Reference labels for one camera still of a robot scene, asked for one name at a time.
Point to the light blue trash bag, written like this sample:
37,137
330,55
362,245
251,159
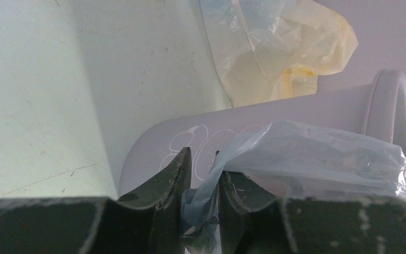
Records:
291,159

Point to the grey plastic trash bin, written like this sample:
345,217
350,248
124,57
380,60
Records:
377,110

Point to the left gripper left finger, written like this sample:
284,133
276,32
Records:
144,220

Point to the clear bag with yellow rim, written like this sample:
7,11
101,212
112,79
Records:
269,50

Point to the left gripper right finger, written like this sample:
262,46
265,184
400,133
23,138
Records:
253,220

